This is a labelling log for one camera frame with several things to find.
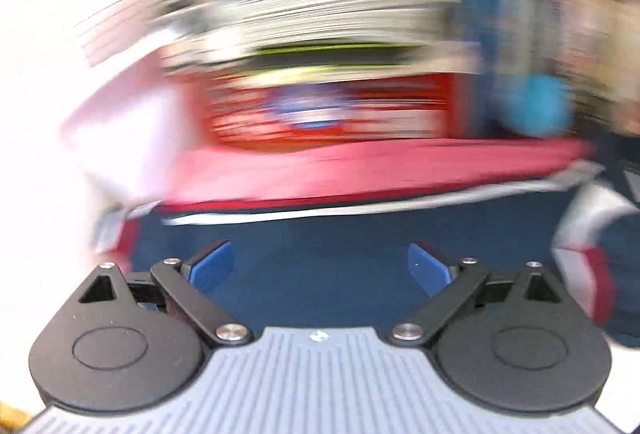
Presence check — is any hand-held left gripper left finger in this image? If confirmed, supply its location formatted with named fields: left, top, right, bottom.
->
left=78, top=239, right=253, bottom=347

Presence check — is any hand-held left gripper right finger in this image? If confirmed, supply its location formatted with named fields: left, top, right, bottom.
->
left=390, top=242, right=562, bottom=348

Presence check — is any navy red white garment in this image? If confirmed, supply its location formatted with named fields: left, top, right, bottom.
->
left=92, top=138, right=640, bottom=349

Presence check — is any red printed box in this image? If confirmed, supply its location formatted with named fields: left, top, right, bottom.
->
left=197, top=73, right=458, bottom=150

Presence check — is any blue blurred object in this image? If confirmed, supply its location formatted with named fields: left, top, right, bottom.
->
left=500, top=74, right=576, bottom=140

